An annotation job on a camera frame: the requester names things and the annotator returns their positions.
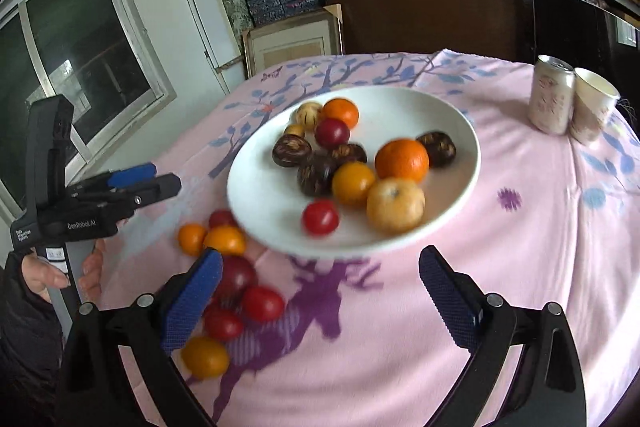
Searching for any red plum front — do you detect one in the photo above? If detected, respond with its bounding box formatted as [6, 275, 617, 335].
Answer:
[314, 118, 350, 150]

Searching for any pale yellow apple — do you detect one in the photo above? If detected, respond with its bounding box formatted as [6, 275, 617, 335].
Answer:
[366, 178, 425, 234]

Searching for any white board leaning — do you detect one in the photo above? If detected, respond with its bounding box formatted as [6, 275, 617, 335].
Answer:
[186, 0, 246, 94]

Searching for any window with white frame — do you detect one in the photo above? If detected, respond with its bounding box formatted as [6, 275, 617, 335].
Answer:
[1, 0, 176, 223]

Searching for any white paper cup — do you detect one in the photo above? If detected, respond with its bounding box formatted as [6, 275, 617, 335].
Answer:
[570, 67, 620, 146]

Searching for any white round plate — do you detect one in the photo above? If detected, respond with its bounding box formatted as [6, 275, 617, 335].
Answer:
[227, 87, 482, 259]

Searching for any dark wooden cabinet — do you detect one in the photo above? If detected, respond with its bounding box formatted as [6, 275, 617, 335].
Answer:
[326, 0, 535, 63]

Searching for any pink drink can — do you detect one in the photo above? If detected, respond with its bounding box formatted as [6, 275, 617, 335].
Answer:
[528, 54, 575, 135]

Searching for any striped cream pepino melon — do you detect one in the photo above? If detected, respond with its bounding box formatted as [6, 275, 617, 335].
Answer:
[295, 101, 323, 132]

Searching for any small red tomato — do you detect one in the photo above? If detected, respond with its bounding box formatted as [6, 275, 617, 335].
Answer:
[300, 199, 340, 236]

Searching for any framed picture leaning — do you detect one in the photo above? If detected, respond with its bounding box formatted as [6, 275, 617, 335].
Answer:
[243, 4, 344, 77]

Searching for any red plum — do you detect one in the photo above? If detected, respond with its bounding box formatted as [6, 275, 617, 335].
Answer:
[214, 256, 258, 300]
[314, 118, 350, 150]

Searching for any brown round pear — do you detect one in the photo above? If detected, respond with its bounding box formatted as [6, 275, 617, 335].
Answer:
[284, 124, 306, 138]

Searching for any small orange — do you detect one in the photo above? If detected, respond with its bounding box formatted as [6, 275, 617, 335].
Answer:
[177, 223, 207, 257]

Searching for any person's left hand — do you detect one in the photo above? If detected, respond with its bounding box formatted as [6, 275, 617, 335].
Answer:
[22, 238, 108, 306]

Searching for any large orange mandarin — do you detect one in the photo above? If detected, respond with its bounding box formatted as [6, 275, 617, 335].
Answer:
[374, 139, 430, 183]

